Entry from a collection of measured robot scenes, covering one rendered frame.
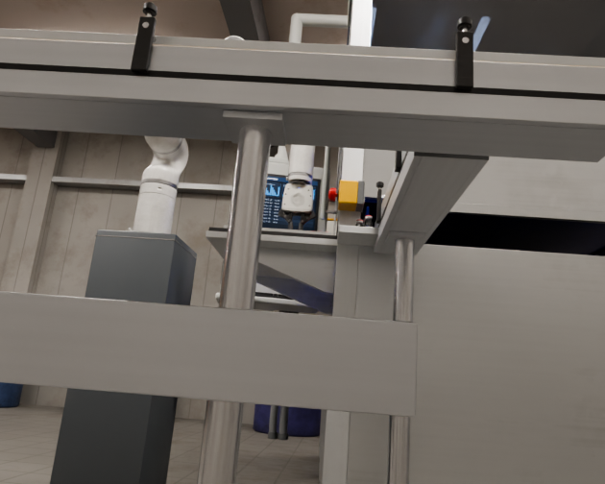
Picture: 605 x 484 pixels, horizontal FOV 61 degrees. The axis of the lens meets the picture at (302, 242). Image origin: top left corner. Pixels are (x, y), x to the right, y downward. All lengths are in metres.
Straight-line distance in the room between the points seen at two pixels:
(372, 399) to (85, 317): 0.40
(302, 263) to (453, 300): 0.47
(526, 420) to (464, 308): 0.33
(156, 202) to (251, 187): 1.00
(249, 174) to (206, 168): 5.24
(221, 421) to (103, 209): 5.59
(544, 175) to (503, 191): 0.14
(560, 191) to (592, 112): 0.91
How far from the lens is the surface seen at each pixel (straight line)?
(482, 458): 1.57
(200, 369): 0.71
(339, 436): 1.50
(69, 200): 6.45
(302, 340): 0.70
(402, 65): 0.82
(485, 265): 1.60
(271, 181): 2.70
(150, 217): 1.73
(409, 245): 1.34
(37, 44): 0.94
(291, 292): 2.13
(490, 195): 1.67
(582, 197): 1.77
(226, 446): 0.73
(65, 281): 6.19
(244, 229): 0.75
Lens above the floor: 0.47
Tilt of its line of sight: 15 degrees up
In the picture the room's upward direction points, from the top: 5 degrees clockwise
